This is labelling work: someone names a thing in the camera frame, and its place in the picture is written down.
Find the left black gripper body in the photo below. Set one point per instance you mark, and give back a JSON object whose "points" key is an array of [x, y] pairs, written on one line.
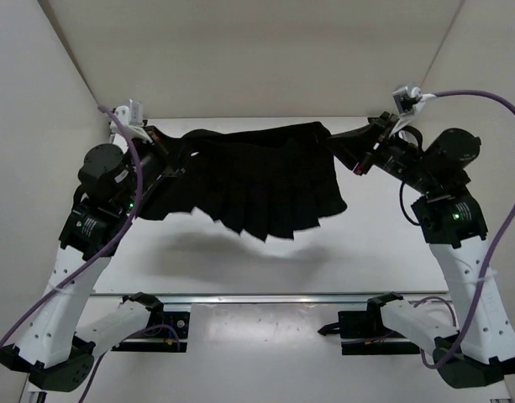
{"points": [[161, 151]]}

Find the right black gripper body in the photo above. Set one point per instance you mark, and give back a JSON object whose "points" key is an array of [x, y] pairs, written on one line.
{"points": [[397, 157]]}

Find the black pleated skirt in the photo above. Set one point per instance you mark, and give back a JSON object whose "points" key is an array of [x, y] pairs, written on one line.
{"points": [[270, 182]]}

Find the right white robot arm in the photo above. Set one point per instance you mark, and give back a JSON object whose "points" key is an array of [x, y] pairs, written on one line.
{"points": [[478, 348]]}

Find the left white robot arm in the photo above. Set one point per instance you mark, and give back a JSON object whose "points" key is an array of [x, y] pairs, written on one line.
{"points": [[47, 343]]}

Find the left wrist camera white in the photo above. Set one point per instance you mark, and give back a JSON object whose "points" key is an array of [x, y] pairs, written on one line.
{"points": [[131, 117]]}

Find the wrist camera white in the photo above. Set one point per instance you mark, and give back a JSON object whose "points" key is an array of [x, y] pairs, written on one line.
{"points": [[131, 117], [409, 101]]}

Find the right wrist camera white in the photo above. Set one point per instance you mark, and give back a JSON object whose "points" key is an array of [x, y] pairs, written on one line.
{"points": [[409, 101]]}

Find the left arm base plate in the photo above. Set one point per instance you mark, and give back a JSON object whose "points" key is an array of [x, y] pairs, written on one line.
{"points": [[165, 332]]}

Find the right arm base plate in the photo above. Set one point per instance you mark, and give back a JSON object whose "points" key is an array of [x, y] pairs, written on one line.
{"points": [[363, 334]]}

